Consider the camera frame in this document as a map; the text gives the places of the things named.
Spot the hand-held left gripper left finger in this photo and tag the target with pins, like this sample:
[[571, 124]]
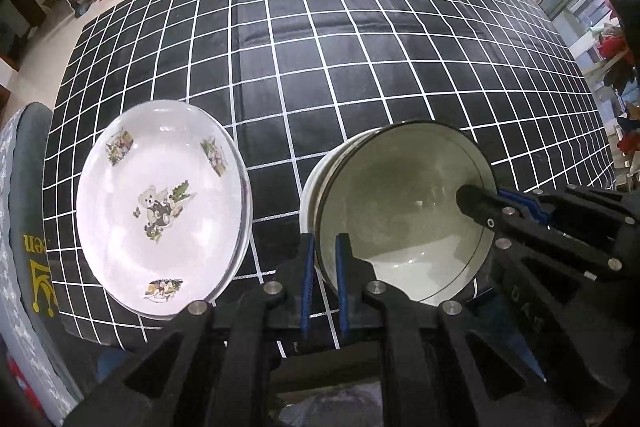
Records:
[[307, 287]]

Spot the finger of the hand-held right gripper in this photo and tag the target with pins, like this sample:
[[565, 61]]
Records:
[[525, 203], [490, 212]]

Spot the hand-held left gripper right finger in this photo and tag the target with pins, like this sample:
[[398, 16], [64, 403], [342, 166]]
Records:
[[342, 287]]

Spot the bowl with gold rim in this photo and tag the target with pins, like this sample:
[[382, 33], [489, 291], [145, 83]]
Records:
[[400, 187]]

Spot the white bear print plate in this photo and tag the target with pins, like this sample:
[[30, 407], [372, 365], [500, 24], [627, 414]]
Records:
[[165, 167]]

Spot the red cloth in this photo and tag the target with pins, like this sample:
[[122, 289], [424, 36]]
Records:
[[612, 49]]

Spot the black white checkered tablecloth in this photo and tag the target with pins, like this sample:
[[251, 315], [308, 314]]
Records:
[[350, 57]]

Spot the grey covered chair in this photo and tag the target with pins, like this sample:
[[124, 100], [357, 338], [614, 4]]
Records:
[[20, 207]]

